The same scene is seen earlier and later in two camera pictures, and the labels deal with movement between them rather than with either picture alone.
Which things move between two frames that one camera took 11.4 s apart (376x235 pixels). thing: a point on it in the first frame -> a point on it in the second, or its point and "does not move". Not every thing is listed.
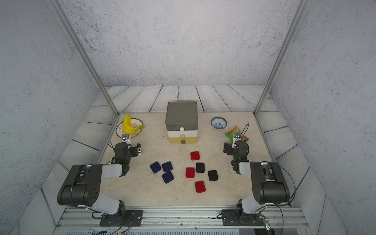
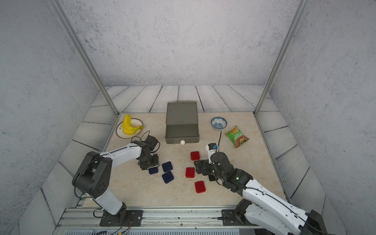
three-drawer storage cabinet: (181, 122) does not move
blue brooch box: (167, 166) does not move
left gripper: (133, 150) -> (156, 163)
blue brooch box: (168, 177) does not move
